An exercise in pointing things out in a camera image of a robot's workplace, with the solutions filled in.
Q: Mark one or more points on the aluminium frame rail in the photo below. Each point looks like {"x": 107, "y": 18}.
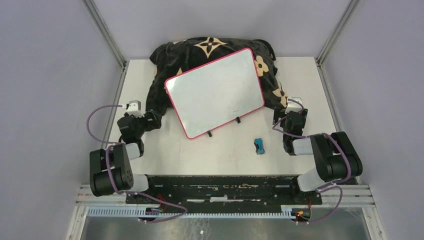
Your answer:
{"x": 353, "y": 196}

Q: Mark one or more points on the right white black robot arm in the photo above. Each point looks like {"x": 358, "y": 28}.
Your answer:
{"x": 335, "y": 158}

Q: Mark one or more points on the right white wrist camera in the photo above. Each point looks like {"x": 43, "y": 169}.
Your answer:
{"x": 294, "y": 104}

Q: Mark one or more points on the blue whiteboard eraser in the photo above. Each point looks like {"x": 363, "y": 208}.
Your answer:
{"x": 259, "y": 146}

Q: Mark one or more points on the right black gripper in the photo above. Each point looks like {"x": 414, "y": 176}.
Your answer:
{"x": 304, "y": 116}

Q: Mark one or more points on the grey slotted cable duct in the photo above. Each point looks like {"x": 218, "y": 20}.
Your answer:
{"x": 142, "y": 212}

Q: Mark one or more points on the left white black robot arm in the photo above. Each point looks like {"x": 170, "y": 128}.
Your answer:
{"x": 110, "y": 169}

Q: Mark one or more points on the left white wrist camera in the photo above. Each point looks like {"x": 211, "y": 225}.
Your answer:
{"x": 133, "y": 108}

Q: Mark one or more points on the pink framed whiteboard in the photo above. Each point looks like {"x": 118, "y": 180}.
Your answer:
{"x": 216, "y": 93}

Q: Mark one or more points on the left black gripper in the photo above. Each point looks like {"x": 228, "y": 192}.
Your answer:
{"x": 155, "y": 123}

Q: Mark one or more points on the black floral plush pillow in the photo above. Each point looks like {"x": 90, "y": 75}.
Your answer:
{"x": 174, "y": 58}

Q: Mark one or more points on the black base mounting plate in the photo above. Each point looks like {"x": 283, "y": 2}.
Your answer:
{"x": 223, "y": 194}

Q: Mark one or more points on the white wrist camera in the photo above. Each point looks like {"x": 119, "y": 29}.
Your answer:
{"x": 294, "y": 104}
{"x": 133, "y": 108}

